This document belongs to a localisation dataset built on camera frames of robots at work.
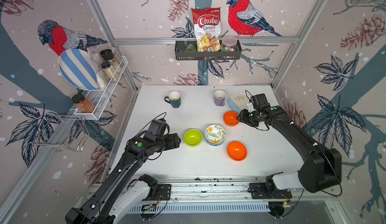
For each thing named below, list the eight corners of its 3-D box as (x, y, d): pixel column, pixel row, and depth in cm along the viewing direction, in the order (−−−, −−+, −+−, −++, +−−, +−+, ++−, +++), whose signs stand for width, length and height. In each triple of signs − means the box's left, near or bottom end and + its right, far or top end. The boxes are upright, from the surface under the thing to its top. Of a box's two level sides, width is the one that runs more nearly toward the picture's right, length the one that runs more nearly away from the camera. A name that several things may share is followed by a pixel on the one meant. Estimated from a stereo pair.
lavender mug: (214, 108, 109) (215, 101, 102) (213, 97, 116) (214, 90, 109) (225, 108, 109) (227, 101, 102) (223, 97, 116) (225, 90, 109)
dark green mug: (166, 105, 111) (164, 96, 103) (171, 98, 115) (169, 89, 108) (178, 109, 109) (177, 100, 101) (182, 101, 113) (181, 93, 105)
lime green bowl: (184, 147, 90) (183, 144, 86) (185, 132, 96) (184, 128, 93) (202, 147, 90) (202, 144, 86) (201, 132, 96) (202, 128, 93)
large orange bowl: (228, 161, 84) (229, 159, 81) (226, 144, 90) (227, 141, 87) (246, 161, 84) (248, 159, 81) (243, 144, 90) (244, 141, 87)
